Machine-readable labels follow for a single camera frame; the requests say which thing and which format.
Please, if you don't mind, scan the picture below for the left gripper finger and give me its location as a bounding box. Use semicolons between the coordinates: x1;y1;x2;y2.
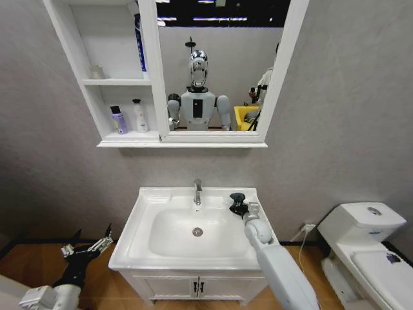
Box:
84;222;114;254
61;229;83;258

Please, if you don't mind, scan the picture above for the white ceramic washbasin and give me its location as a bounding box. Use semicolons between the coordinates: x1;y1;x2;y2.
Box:
108;186;280;271

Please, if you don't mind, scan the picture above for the white vanity cabinet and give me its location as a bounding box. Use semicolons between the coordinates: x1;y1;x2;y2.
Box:
117;267;267;306

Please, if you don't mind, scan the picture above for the cabinet mirror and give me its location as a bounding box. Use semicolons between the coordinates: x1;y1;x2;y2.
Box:
156;0;290;133

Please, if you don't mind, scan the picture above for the chrome faucet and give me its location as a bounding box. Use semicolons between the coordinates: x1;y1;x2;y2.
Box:
193;178;203;206

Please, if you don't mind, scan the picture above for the person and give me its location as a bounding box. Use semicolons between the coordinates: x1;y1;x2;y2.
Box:
247;41;280;107

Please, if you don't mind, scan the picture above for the purple bottle with black cap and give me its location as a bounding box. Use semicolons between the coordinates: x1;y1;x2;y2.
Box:
109;105;130;136

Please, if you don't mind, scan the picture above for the white toilet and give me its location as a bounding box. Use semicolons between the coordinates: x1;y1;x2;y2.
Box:
317;201;413;310

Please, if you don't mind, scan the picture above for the white bottle with black cap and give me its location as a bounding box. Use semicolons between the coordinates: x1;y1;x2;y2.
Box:
131;98;150;134

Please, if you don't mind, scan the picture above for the blue and white tube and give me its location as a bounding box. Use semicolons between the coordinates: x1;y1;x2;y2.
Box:
134;12;150;80

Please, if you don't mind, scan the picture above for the white power cable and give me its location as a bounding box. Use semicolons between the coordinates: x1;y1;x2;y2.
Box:
290;225;316;282

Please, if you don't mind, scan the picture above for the white wall cabinet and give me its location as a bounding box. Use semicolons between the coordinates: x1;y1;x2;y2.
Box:
43;0;310;149

